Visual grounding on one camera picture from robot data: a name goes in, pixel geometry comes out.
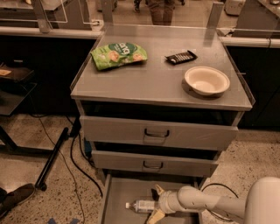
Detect grey drawer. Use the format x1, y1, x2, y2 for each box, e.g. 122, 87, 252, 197
80, 115, 238, 151
98, 172, 198, 224
92, 150, 218, 178

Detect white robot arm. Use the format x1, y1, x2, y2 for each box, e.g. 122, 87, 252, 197
147, 177, 280, 224

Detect middle grey drawer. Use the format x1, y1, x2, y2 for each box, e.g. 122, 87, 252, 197
92, 150, 218, 178

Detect black candy bar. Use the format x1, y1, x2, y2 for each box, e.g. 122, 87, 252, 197
165, 51, 198, 65

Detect grey metal drawer cabinet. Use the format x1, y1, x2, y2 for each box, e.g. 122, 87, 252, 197
70, 24, 256, 224

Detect white paper bowl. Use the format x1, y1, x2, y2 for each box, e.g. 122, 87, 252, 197
184, 66, 230, 96

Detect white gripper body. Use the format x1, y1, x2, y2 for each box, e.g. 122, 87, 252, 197
158, 191, 181, 214

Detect dark shoe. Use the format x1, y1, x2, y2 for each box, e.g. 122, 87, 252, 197
0, 183, 35, 217

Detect clear plastic water bottle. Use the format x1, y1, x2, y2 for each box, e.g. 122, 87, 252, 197
125, 199, 158, 214

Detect dark side table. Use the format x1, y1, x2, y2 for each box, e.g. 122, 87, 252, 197
0, 62, 36, 155

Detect black cable loop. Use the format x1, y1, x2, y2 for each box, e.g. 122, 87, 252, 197
200, 183, 240, 222

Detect person legs in background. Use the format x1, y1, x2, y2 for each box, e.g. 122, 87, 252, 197
144, 0, 175, 26

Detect green snack bag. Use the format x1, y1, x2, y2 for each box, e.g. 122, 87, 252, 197
90, 42, 148, 71

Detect black stand leg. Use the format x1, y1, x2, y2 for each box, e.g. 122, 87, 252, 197
35, 128, 68, 191

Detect bottom grey drawer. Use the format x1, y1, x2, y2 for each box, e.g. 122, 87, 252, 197
98, 172, 198, 224

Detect black floor cable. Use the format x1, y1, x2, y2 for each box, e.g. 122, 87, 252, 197
68, 134, 104, 199

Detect top grey drawer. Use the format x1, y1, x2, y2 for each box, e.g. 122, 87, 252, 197
80, 115, 238, 151

